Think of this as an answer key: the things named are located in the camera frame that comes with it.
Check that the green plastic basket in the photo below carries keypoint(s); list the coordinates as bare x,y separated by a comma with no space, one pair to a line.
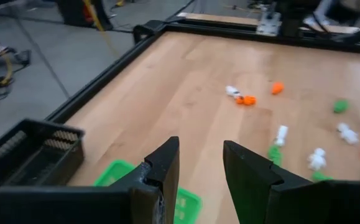
186,205

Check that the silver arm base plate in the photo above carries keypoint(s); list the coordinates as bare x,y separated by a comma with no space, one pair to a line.
270,21

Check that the white paper sign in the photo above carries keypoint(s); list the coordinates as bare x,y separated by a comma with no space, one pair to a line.
318,15

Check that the black computer case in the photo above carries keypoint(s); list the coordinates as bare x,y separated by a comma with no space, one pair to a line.
74,12

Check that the black plastic basket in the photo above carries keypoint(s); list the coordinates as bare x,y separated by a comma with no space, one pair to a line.
27,155

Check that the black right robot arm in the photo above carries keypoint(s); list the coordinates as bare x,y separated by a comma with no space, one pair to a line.
294,15

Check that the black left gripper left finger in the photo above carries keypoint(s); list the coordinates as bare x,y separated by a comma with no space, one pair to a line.
167,174

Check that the black aluminium table frame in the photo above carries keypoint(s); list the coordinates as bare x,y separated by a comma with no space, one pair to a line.
103,77

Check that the green foam Halloween toy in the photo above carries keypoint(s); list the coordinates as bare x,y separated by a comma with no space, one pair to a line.
340,105
274,154
319,176

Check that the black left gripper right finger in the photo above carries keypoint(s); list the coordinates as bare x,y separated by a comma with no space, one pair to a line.
248,180

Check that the orange foam Halloween toy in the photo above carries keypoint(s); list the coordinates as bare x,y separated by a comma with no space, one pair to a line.
277,88
247,100

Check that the white foam Halloween toy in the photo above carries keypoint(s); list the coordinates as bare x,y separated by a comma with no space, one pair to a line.
347,133
317,158
232,91
281,135

